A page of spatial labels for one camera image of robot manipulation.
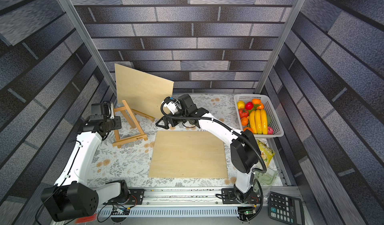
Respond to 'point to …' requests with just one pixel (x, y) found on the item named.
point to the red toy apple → (249, 106)
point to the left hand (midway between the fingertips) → (115, 119)
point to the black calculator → (286, 209)
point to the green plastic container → (267, 178)
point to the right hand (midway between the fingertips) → (160, 121)
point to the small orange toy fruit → (244, 121)
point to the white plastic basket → (276, 123)
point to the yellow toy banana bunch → (258, 121)
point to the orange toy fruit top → (258, 101)
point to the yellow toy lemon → (240, 104)
